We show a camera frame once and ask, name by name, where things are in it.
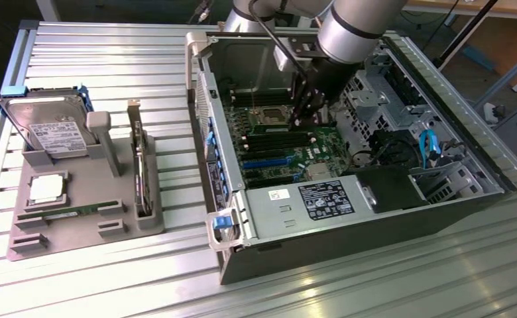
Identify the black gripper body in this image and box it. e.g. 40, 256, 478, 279
306, 56, 366, 99

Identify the green RAM stick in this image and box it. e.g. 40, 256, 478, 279
251, 123, 314, 134
19, 207, 119, 221

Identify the CPU socket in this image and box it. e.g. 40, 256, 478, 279
255, 106, 294, 126

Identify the metal disk bay cage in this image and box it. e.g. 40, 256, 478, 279
339, 52, 427, 133

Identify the green motherboard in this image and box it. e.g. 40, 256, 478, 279
222, 105, 353, 190

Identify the blue expansion slot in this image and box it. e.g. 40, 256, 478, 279
240, 159, 287, 169

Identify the black fan shroud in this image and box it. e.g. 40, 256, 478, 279
354, 166, 429, 214

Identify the grey power supply unit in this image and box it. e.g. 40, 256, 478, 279
242, 175, 379, 240

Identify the black tripod pole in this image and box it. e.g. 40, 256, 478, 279
434, 0, 499, 64

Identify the white power strip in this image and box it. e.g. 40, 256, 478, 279
481, 102, 499, 124

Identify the wooden desk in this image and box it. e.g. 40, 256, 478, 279
403, 0, 517, 21

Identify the black open PC case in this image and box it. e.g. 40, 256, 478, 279
184, 30, 517, 286

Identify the graphics card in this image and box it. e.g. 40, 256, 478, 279
126, 99, 154, 219

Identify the blue case latch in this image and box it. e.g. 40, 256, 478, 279
211, 214, 234, 230

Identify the grey parts rack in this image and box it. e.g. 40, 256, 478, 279
6, 111, 167, 262

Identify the hard disk in blue carrier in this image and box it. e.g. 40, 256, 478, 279
0, 84, 95, 160

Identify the silver CPU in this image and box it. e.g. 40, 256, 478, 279
28, 174, 67, 203

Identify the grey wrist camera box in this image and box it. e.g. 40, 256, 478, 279
272, 48, 304, 72

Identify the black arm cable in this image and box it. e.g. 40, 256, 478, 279
247, 0, 308, 78

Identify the blue disk wire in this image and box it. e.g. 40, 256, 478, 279
418, 128, 442, 170

